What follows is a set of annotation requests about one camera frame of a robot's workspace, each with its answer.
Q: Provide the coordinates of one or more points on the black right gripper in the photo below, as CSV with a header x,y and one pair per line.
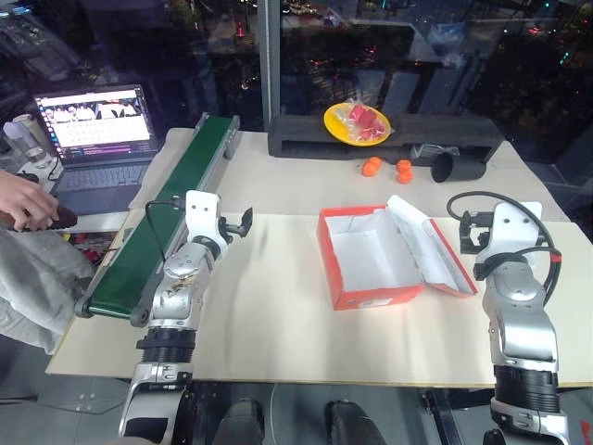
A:
x,y
484,232

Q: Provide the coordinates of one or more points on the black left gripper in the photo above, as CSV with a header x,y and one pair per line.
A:
x,y
228,228

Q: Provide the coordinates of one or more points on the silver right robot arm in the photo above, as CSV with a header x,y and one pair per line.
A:
x,y
519,301

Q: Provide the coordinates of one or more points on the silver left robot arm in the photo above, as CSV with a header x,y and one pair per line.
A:
x,y
172,296

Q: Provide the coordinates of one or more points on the green conveyor belt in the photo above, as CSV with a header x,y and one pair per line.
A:
x,y
153,232

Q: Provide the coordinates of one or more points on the orange cardboard box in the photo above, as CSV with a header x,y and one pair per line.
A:
x,y
370,259

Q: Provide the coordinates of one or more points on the person's bare hand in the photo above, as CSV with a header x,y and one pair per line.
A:
x,y
23,199

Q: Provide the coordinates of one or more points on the black cylinder cup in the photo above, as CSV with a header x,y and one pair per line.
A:
x,y
456,168

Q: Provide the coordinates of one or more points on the orange toy piece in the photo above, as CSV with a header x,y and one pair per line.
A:
x,y
404,171
372,167

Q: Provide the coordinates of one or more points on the clear plastic bag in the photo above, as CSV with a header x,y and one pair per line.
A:
x,y
428,149

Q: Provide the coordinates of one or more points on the black foam riser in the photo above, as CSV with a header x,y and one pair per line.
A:
x,y
463,132

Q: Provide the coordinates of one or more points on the yellow plate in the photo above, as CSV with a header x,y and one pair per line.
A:
x,y
338,127

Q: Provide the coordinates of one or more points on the red items in plastic bag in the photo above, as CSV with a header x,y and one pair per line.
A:
x,y
366,119

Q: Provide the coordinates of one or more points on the grey laptop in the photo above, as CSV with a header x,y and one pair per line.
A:
x,y
99,148

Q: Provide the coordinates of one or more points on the black table leg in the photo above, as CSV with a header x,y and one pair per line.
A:
x,y
442,419

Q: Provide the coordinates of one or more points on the person's grey clothing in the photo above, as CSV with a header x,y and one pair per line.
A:
x,y
32,287

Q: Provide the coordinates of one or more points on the clear glass bottle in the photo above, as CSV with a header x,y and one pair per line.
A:
x,y
28,143

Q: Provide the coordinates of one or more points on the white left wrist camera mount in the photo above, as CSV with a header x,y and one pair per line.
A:
x,y
201,213

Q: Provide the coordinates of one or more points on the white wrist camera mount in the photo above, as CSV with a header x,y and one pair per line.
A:
x,y
514,227
201,213

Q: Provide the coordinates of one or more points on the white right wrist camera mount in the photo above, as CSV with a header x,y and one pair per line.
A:
x,y
514,227

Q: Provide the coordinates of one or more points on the grey window frame post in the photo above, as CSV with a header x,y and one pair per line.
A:
x,y
270,65

